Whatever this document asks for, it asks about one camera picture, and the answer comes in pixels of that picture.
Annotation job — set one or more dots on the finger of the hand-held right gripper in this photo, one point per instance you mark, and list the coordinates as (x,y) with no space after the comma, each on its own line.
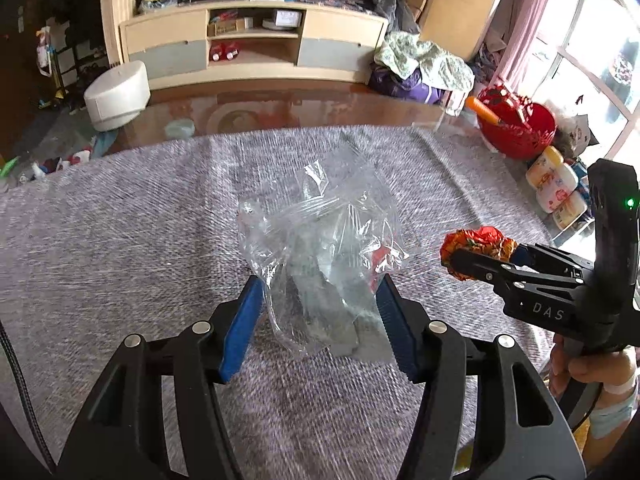
(550,257)
(480,266)

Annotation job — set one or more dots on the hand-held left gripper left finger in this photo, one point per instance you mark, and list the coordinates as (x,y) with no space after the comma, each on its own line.
(242,330)

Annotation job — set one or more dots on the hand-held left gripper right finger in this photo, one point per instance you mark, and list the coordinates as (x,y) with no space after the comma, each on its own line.
(397,332)

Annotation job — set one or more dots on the red gold foil wrapper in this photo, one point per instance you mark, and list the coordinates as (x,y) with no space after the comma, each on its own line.
(475,240)

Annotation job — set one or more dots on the red plastic wrapper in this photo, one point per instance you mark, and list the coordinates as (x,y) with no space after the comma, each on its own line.
(382,260)

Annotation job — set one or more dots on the clear plastic bag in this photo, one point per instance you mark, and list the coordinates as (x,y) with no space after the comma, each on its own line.
(320,210)

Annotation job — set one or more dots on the person's right forearm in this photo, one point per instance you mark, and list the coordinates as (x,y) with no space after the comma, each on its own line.
(607,425)

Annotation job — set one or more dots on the person's right hand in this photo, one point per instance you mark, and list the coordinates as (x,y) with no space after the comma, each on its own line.
(600,367)

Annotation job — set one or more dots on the small white yellow bottle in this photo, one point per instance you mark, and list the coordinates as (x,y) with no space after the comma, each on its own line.
(570,210)

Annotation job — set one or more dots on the pink label white bottle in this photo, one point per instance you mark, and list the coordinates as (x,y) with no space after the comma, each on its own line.
(557,187)

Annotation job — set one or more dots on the yellow cap white bottle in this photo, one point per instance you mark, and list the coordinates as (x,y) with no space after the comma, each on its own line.
(542,162)

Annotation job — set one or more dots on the red cutout basket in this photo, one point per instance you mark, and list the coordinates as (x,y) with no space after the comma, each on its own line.
(520,135)

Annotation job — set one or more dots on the pile of snack bags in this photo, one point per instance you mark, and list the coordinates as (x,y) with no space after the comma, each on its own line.
(575,125)

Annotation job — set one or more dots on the grey table mat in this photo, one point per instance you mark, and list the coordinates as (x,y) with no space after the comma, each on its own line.
(125,235)

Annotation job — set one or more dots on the orange tube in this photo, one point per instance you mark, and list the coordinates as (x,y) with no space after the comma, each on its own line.
(480,107)

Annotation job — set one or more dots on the purple bag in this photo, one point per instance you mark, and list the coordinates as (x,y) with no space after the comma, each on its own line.
(400,87)

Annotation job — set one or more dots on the green floral cloth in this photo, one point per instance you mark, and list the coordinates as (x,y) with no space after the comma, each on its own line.
(425,60)

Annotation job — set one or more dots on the window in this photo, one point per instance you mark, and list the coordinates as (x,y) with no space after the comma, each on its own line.
(600,35)

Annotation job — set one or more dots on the pink curtain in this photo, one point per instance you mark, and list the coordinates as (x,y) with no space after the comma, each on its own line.
(525,20)

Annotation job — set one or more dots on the cream standing air conditioner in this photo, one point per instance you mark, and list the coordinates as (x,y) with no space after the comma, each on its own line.
(460,20)

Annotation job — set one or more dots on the white round stool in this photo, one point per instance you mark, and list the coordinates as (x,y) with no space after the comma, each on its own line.
(117,95)

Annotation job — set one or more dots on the grey plastic bag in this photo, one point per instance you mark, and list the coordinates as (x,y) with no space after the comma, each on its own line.
(390,7)

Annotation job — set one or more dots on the red toy car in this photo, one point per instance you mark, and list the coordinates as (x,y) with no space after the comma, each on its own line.
(224,52)

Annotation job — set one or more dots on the flat box on shelf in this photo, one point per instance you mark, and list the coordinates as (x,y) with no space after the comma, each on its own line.
(227,25)

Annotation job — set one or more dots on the beige grey television stand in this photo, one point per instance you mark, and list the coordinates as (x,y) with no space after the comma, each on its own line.
(150,30)

